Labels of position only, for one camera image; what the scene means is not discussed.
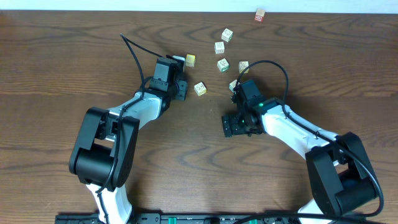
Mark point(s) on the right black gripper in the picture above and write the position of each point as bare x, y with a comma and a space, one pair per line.
231, 126

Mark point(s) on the green sided picture block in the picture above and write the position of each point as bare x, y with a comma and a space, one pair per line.
233, 85

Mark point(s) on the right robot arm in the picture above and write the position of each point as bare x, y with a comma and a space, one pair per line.
343, 182

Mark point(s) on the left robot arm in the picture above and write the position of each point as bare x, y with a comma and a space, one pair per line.
104, 149

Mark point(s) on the yellow sided acorn block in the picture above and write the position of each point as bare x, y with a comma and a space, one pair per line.
200, 89

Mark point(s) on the plain yellow block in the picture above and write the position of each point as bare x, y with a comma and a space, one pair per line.
190, 60

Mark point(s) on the white block green side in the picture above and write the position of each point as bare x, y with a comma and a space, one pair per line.
223, 65

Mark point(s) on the white block red picture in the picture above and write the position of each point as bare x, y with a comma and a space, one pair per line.
219, 47

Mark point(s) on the yellow sided picture block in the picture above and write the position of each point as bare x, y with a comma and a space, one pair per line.
242, 66

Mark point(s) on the white block green picture top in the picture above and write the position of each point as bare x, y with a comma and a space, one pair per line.
227, 35

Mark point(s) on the red block at table edge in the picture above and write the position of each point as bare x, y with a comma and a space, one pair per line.
259, 16

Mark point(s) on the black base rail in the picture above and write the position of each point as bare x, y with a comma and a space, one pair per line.
156, 218

